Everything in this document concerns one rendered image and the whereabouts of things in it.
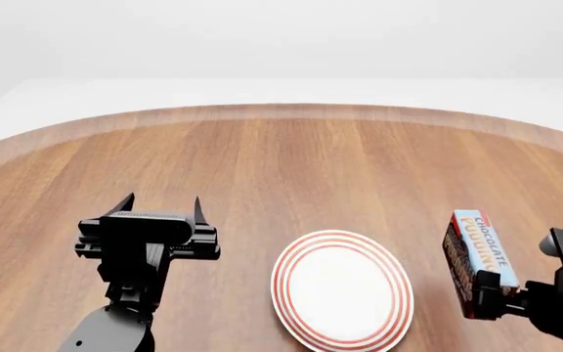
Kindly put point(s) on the black left gripper camera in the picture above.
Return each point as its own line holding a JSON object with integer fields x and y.
{"x": 147, "y": 227}

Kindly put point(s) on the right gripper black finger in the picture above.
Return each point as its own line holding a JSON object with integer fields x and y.
{"x": 491, "y": 300}

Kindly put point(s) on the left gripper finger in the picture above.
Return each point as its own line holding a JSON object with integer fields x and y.
{"x": 90, "y": 229}
{"x": 203, "y": 227}

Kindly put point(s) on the white plate with red rings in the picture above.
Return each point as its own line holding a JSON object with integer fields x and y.
{"x": 342, "y": 291}

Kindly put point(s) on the chocolate pudding box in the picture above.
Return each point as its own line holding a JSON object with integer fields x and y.
{"x": 477, "y": 242}

